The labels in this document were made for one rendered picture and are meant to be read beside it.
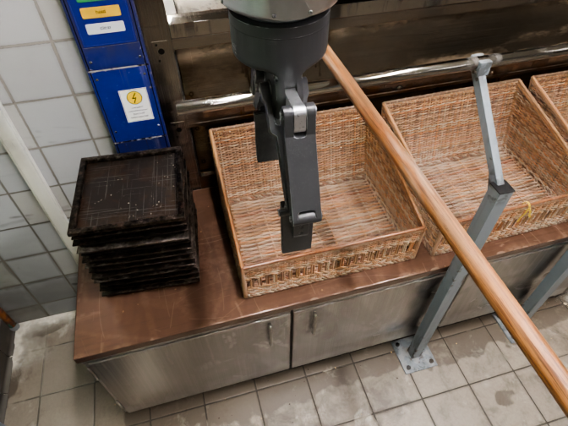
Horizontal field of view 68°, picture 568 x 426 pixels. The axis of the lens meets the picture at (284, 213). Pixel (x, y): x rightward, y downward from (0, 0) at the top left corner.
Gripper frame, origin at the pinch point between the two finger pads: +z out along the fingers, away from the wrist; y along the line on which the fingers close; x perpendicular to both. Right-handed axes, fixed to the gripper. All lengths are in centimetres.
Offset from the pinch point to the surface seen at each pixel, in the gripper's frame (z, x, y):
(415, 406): 135, 52, -6
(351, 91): 15.3, 22.7, -38.3
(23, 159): 51, -61, -77
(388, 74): 19, 35, -48
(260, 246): 77, 3, -49
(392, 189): 67, 49, -55
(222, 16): 18, 2, -84
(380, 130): 14.9, 23.7, -24.8
